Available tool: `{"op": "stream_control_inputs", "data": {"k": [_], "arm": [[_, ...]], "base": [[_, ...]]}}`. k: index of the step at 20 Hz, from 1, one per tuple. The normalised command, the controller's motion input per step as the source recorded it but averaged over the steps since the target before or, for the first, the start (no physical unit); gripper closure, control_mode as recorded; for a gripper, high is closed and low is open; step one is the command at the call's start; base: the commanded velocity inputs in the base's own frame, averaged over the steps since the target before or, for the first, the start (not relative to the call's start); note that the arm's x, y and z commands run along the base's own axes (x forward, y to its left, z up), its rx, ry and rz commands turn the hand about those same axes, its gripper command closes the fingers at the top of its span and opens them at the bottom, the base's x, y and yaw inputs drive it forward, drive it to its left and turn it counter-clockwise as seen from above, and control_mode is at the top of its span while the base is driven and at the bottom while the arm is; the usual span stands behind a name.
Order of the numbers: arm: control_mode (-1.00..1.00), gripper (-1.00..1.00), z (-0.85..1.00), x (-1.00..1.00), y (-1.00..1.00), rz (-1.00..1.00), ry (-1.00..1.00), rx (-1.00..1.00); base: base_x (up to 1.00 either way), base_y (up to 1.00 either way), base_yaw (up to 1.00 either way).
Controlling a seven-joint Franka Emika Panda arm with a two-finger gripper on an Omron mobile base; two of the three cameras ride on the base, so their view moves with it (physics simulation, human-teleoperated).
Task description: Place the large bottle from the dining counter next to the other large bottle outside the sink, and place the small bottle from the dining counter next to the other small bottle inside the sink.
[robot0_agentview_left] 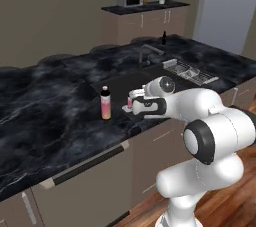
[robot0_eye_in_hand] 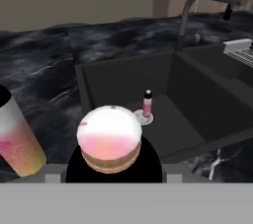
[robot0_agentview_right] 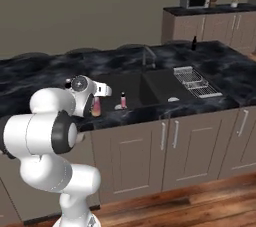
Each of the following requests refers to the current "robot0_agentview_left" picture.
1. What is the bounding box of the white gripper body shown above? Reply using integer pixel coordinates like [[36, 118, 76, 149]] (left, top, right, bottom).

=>
[[128, 87, 148, 100]]

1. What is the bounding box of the dark sink basin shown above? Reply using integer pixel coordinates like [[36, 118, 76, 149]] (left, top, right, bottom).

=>
[[89, 65, 189, 119]]

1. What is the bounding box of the large pink bottle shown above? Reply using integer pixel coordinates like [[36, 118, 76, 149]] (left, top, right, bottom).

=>
[[100, 85, 113, 121]]

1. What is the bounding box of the brown under-sink cupboard front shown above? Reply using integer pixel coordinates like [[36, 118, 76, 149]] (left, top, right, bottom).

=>
[[129, 118, 189, 207]]

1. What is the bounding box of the brown cupboard run, black top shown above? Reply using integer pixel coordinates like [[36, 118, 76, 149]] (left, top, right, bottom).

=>
[[100, 0, 191, 47]]

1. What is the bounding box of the brown dishwasher front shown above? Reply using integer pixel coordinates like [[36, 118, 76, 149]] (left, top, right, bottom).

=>
[[30, 140, 134, 227]]

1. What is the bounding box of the brown cupboard door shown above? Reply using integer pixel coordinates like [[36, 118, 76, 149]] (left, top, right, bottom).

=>
[[219, 76, 256, 109], [0, 187, 45, 227]]

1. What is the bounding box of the pale cupboard handle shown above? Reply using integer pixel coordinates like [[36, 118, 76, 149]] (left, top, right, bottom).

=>
[[142, 182, 158, 195], [232, 87, 240, 102], [152, 128, 176, 143], [21, 191, 38, 226]]

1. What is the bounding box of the grey wire dish rack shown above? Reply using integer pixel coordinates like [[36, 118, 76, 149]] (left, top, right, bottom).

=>
[[161, 58, 221, 87]]

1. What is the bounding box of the black and grey dishwasher handle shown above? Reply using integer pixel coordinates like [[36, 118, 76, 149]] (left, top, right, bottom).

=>
[[38, 140, 131, 191]]

